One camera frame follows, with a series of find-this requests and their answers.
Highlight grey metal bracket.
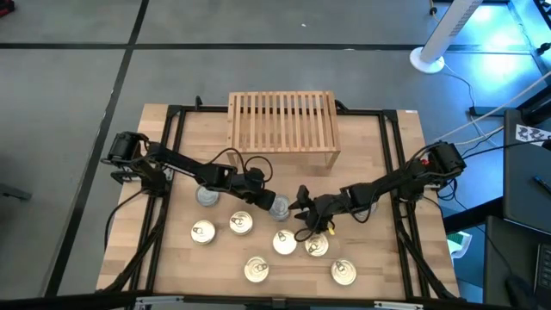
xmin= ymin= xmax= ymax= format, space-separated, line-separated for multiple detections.
xmin=0 ymin=183 xmax=34 ymax=202

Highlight black white marker sheet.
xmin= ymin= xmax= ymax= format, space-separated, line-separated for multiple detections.
xmin=515 ymin=123 xmax=551 ymax=147

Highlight blue Wild Planet salmon can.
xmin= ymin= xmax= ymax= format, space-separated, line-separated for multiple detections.
xmin=244 ymin=256 xmax=270 ymax=284
xmin=228 ymin=210 xmax=254 ymax=236
xmin=190 ymin=220 xmax=217 ymax=246
xmin=330 ymin=258 xmax=358 ymax=287
xmin=272 ymin=229 xmax=298 ymax=256
xmin=304 ymin=232 xmax=331 ymax=258

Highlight black power strip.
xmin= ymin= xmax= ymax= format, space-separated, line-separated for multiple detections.
xmin=468 ymin=106 xmax=505 ymax=117

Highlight black computer mouse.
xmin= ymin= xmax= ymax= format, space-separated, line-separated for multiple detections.
xmin=505 ymin=275 xmax=533 ymax=307

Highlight dark grey desk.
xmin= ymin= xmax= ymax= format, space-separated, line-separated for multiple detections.
xmin=484 ymin=214 xmax=551 ymax=310

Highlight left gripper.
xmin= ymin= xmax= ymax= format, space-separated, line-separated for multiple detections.
xmin=234 ymin=167 xmax=279 ymax=213

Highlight white green box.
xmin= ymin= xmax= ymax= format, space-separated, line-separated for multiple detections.
xmin=446 ymin=231 xmax=474 ymax=259

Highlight black desk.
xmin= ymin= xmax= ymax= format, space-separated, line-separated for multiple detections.
xmin=502 ymin=107 xmax=551 ymax=236

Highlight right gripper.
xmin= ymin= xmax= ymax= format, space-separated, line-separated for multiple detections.
xmin=287 ymin=184 xmax=350 ymax=230

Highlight wooden slatted shelf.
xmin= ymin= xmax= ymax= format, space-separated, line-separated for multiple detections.
xmin=226 ymin=90 xmax=342 ymax=170

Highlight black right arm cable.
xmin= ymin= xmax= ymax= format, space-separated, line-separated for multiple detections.
xmin=294 ymin=214 xmax=331 ymax=243

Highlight black aluminium frame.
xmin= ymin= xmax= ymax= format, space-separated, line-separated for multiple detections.
xmin=96 ymin=95 xmax=461 ymax=302

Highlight silver metal bracket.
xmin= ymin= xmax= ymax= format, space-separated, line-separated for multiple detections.
xmin=374 ymin=301 xmax=425 ymax=310
xmin=135 ymin=295 xmax=184 ymax=307

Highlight thick white cable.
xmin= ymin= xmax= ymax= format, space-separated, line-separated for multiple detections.
xmin=428 ymin=68 xmax=551 ymax=146

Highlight black keyboard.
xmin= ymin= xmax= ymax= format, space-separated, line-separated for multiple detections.
xmin=533 ymin=243 xmax=551 ymax=298

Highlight dark pen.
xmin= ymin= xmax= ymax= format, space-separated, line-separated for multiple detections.
xmin=532 ymin=174 xmax=551 ymax=195

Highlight white tower fan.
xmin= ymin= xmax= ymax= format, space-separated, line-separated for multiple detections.
xmin=408 ymin=0 xmax=486 ymax=74

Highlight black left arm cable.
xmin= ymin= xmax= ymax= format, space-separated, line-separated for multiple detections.
xmin=205 ymin=147 xmax=275 ymax=185

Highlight black base power cable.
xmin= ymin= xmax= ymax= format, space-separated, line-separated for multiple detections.
xmin=103 ymin=188 xmax=147 ymax=253

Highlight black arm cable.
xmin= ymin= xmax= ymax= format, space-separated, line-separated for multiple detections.
xmin=205 ymin=147 xmax=275 ymax=185
xmin=294 ymin=214 xmax=331 ymax=243

